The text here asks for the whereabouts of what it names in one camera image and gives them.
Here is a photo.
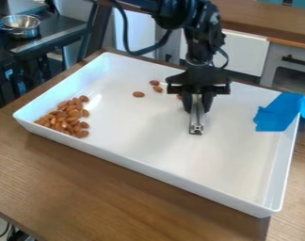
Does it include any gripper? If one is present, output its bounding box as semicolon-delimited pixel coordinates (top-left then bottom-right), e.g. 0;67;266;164
165;65;234;115

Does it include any silver metal bar tool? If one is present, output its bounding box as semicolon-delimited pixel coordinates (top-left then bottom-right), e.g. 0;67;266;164
187;93;207;137

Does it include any pile of brown bits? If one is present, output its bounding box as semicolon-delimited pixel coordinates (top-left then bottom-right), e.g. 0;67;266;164
33;94;92;139
131;79;166;99

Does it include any white tray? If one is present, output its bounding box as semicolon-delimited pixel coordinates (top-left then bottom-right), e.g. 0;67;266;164
11;51;302;219

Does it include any blue tape piece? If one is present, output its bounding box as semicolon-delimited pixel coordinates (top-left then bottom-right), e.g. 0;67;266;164
251;91;305;133

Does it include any black table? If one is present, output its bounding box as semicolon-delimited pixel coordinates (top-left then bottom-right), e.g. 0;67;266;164
0;10;90;112

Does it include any silver pot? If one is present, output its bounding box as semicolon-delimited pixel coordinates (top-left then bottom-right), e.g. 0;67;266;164
0;13;43;40

